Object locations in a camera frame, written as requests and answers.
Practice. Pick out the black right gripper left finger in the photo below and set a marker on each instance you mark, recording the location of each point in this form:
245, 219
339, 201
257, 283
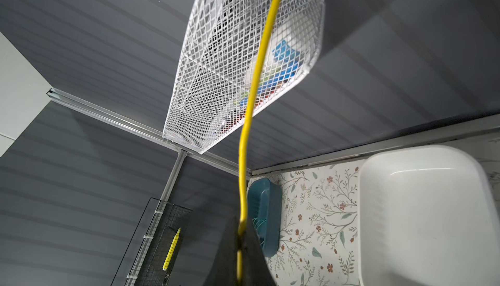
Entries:
224, 268

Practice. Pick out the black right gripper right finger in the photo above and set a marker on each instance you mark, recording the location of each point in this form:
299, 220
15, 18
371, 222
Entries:
254, 269

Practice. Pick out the teal plastic tub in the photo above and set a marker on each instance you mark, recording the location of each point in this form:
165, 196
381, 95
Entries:
265, 200

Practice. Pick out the white plastic tub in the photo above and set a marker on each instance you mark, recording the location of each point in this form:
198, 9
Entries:
426, 217

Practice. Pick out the items in white basket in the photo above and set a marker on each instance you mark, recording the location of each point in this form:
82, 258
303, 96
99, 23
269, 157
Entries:
284, 63

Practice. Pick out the black wire wall basket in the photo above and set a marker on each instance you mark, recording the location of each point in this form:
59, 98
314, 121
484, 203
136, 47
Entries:
145, 254

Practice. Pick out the white wire wall basket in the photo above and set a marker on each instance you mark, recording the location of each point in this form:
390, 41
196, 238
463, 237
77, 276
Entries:
218, 59

